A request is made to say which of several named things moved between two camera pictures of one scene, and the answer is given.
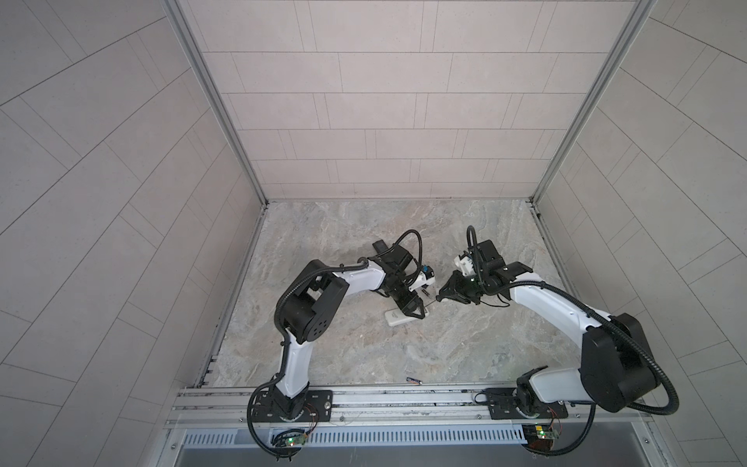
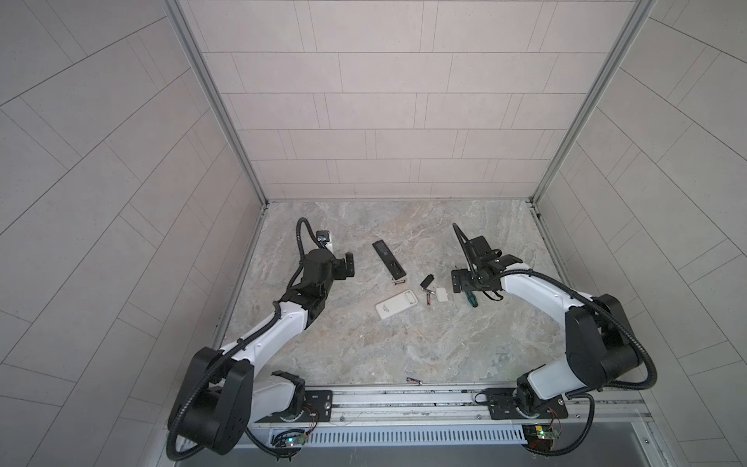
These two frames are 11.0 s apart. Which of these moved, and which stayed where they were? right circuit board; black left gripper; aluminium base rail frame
Moved: black left gripper
Stayed: right circuit board; aluminium base rail frame
